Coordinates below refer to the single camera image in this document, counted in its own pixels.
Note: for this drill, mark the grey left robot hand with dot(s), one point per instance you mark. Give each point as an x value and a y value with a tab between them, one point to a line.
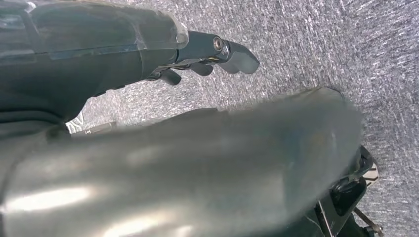
82	52

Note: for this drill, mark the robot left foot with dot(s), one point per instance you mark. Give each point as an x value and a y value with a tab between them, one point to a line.
371	175

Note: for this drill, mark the silver metal rod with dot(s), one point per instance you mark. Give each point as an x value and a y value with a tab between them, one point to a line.
98	128

